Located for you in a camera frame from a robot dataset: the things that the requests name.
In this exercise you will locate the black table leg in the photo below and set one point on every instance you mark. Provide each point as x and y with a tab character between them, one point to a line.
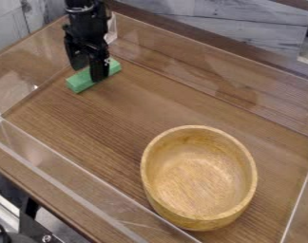
32	208

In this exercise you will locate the green rectangular block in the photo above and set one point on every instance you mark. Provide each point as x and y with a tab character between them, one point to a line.
80	82

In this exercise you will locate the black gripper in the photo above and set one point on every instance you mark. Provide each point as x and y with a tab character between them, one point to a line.
85	34

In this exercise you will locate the clear acrylic tray walls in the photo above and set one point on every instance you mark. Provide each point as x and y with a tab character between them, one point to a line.
72	146

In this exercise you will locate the brown wooden bowl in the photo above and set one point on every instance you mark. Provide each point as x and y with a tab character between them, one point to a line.
199	176

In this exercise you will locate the black metal bracket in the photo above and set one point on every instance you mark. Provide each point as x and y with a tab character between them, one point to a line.
36	231

